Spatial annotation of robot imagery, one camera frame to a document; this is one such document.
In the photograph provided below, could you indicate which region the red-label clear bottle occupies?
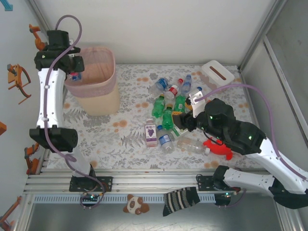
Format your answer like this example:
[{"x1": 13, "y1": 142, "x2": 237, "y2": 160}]
[{"x1": 163, "y1": 78, "x2": 185, "y2": 101}]

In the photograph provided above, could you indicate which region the clear unlabelled plastic bottle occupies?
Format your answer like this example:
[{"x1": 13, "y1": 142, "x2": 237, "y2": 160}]
[{"x1": 177, "y1": 137, "x2": 211, "y2": 154}]

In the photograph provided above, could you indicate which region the grape juice bottle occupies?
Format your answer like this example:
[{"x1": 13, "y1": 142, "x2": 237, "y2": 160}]
[{"x1": 144, "y1": 117, "x2": 159, "y2": 147}]

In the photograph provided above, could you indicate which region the white-capped blue-label clear bottle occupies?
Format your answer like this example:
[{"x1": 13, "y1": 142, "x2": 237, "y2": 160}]
[{"x1": 147, "y1": 76, "x2": 172, "y2": 97}]

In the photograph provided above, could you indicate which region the beige slatted waste bin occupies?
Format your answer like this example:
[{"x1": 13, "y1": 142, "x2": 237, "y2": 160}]
[{"x1": 64, "y1": 47, "x2": 121, "y2": 116}]

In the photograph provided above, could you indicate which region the red toy fish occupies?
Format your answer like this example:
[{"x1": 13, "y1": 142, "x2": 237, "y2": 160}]
[{"x1": 203, "y1": 137, "x2": 233, "y2": 161}]

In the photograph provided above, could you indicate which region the white tissue box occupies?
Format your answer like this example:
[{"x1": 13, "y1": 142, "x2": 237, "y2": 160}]
[{"x1": 201, "y1": 60, "x2": 235, "y2": 92}]

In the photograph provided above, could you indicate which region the floral tablecloth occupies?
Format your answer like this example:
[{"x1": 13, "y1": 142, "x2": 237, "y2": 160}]
[{"x1": 47, "y1": 64, "x2": 262, "y2": 170}]

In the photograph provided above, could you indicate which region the pink mesh waste basket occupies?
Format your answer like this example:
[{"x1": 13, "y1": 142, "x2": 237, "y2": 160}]
[{"x1": 64, "y1": 47, "x2": 118, "y2": 98}]

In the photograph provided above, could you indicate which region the black striped sock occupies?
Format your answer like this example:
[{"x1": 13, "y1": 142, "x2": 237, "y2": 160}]
[{"x1": 162, "y1": 186, "x2": 201, "y2": 217}]

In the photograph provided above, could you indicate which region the small controller circuit board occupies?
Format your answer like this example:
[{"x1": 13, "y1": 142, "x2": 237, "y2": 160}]
[
  {"x1": 220, "y1": 191, "x2": 239, "y2": 199},
  {"x1": 81, "y1": 192, "x2": 102, "y2": 202}
]

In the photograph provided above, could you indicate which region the brown white panda plush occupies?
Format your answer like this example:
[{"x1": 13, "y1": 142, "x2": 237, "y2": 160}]
[{"x1": 122, "y1": 193, "x2": 150, "y2": 215}]

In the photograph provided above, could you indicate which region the aluminium frame post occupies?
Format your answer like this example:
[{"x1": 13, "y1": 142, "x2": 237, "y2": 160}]
[
  {"x1": 27, "y1": 0, "x2": 52, "y2": 37},
  {"x1": 239, "y1": 0, "x2": 288, "y2": 70}
]

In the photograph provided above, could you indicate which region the aluminium frame rail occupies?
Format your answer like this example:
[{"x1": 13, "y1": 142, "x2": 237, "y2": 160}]
[{"x1": 24, "y1": 168, "x2": 275, "y2": 194}]

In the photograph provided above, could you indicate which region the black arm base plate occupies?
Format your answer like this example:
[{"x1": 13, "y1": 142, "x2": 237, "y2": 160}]
[
  {"x1": 69, "y1": 176, "x2": 114, "y2": 193},
  {"x1": 196, "y1": 174, "x2": 217, "y2": 192}
]

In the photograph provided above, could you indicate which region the white slotted cable tray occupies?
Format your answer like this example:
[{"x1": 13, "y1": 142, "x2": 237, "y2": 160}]
[{"x1": 33, "y1": 194, "x2": 217, "y2": 204}]

